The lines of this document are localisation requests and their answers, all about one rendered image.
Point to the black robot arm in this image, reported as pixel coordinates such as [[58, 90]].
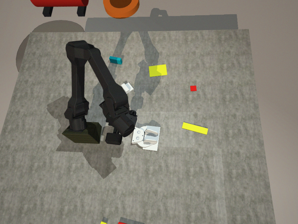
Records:
[[124, 120]]

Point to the teal rectangular block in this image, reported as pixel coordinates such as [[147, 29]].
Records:
[[116, 60]]

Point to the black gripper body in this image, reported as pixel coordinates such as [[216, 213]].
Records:
[[114, 138]]

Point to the yellow flat bar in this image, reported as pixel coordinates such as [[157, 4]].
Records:
[[195, 128]]

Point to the yellow flat rectangular plate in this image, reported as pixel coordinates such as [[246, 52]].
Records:
[[159, 70]]

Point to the red square block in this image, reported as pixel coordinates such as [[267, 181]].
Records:
[[193, 88]]

